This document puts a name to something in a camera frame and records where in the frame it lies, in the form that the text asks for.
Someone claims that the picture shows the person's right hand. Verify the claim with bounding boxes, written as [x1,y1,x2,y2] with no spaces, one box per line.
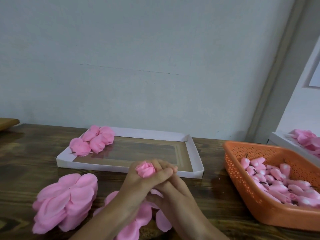
[146,172,212,234]

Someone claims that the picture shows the person's left hand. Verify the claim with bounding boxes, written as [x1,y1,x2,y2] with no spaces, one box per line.
[116,158,179,214]

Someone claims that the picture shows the stack of pink petals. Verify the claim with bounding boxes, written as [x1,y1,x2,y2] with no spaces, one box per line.
[92,191,153,240]
[32,173,99,234]

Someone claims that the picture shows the white shallow tray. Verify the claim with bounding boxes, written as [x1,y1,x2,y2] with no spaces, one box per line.
[56,127,205,179]

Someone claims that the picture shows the pink petal flower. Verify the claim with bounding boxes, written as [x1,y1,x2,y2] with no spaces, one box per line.
[99,126,116,145]

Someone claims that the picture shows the group of finished pink roses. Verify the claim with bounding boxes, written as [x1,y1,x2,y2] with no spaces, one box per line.
[69,125,116,157]

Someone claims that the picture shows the pink rose buds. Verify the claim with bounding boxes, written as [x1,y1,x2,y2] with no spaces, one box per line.
[240,156,320,207]

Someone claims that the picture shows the pile of pink petals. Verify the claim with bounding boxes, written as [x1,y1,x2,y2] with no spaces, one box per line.
[289,129,320,158]

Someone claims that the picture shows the person's left forearm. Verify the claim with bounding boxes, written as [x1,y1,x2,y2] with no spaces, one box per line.
[69,202,141,240]

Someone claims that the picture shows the person's right forearm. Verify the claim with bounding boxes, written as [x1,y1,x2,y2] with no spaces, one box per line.
[187,223,231,240]

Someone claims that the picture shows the orange plastic basket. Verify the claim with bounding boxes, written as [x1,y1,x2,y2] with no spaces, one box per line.
[223,141,320,231]

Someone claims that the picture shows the white paper notice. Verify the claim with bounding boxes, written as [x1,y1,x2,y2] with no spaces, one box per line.
[308,60,320,88]

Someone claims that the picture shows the grey door frame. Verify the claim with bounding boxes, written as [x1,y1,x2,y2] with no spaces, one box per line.
[247,0,320,143]

